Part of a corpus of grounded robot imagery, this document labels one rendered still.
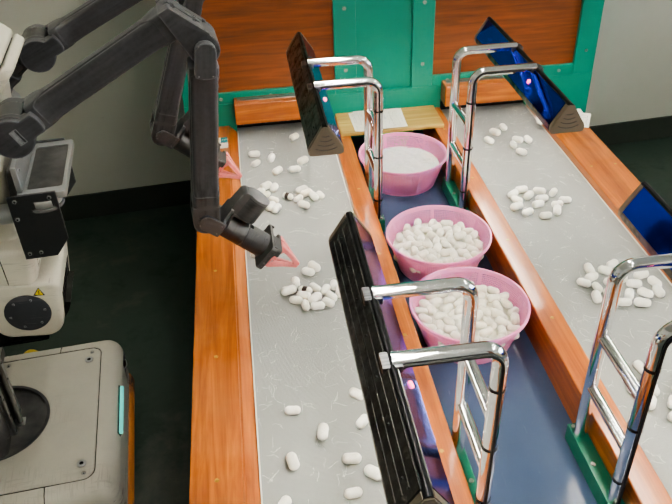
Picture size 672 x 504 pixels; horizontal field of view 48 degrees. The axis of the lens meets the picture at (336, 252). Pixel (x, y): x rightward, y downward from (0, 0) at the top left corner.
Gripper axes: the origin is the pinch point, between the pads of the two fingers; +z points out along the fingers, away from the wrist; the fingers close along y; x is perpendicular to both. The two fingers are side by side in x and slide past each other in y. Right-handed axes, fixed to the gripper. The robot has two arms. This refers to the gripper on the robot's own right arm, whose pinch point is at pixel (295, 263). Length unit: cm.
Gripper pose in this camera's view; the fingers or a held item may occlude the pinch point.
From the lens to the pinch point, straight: 173.6
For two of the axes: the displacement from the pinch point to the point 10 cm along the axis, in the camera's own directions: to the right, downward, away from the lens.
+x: -6.2, 6.9, 3.7
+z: 7.7, 4.6, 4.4
